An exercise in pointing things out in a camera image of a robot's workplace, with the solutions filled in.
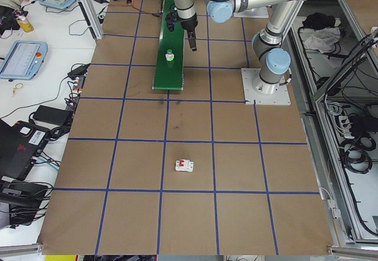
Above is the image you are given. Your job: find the green belt conveyor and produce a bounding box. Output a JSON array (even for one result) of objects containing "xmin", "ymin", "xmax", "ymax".
[{"xmin": 152, "ymin": 0, "xmax": 185, "ymax": 92}]

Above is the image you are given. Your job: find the small black power adapter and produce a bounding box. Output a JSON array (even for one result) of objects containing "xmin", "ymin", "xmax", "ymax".
[{"xmin": 67, "ymin": 63, "xmax": 91, "ymax": 78}]

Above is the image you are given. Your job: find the white red circuit breaker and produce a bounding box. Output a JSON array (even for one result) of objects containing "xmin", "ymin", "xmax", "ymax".
[{"xmin": 174, "ymin": 159, "xmax": 195, "ymax": 174}]

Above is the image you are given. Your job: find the white cloth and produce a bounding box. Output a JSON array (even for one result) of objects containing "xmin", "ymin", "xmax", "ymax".
[{"xmin": 304, "ymin": 26, "xmax": 343, "ymax": 56}]

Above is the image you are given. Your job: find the large black power brick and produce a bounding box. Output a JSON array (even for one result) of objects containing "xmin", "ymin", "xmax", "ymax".
[{"xmin": 31, "ymin": 105, "xmax": 74, "ymax": 125}]

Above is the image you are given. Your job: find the yellow drink can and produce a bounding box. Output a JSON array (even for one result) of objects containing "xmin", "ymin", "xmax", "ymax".
[{"xmin": 18, "ymin": 17, "xmax": 35, "ymax": 34}]

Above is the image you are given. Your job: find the white power strip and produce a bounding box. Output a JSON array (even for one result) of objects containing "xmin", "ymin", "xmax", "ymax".
[{"xmin": 335, "ymin": 113, "xmax": 351, "ymax": 140}]

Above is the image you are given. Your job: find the yellow rubber band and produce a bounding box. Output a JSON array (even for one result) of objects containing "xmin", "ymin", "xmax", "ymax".
[{"xmin": 11, "ymin": 83, "xmax": 26, "ymax": 97}]

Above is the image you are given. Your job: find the black electronics box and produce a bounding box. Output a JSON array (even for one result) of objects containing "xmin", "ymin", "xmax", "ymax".
[{"xmin": 0, "ymin": 14, "xmax": 21, "ymax": 37}]

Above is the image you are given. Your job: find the black computer with red logo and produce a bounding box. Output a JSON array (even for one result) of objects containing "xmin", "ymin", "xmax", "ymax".
[{"xmin": 0, "ymin": 119, "xmax": 50, "ymax": 182}]

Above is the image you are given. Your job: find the black docking box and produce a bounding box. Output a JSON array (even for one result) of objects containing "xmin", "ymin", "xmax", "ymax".
[{"xmin": 0, "ymin": 181, "xmax": 54, "ymax": 213}]

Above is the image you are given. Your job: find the aluminium corner bar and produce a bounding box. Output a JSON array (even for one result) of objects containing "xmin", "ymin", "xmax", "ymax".
[
  {"xmin": 326, "ymin": 244, "xmax": 378, "ymax": 258},
  {"xmin": 0, "ymin": 242, "xmax": 45, "ymax": 257}
]

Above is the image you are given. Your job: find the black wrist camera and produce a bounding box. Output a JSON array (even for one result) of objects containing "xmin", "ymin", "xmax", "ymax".
[{"xmin": 164, "ymin": 6, "xmax": 180, "ymax": 32}]

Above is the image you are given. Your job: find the red black motor cable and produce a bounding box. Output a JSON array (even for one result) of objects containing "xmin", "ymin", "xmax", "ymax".
[{"xmin": 131, "ymin": 4, "xmax": 162, "ymax": 17}]

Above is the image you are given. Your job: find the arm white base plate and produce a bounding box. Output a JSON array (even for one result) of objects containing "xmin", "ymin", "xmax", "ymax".
[
  {"xmin": 232, "ymin": 6, "xmax": 270, "ymax": 19},
  {"xmin": 241, "ymin": 67, "xmax": 292, "ymax": 107}
]

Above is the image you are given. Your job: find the aluminium profile post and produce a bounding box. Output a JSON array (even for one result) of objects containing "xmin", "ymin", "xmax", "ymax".
[{"xmin": 67, "ymin": 0, "xmax": 104, "ymax": 41}]

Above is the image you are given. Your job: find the cable hub with plugs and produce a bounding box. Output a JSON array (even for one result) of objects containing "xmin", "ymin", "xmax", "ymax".
[{"xmin": 65, "ymin": 74, "xmax": 87, "ymax": 110}]

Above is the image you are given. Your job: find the v-shaped metal bar frame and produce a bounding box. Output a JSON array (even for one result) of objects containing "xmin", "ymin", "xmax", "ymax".
[{"xmin": 288, "ymin": 0, "xmax": 378, "ymax": 246}]

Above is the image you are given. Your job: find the thick black cable coil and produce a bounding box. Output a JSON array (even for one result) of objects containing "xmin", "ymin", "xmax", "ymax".
[{"xmin": 338, "ymin": 142, "xmax": 373, "ymax": 175}]

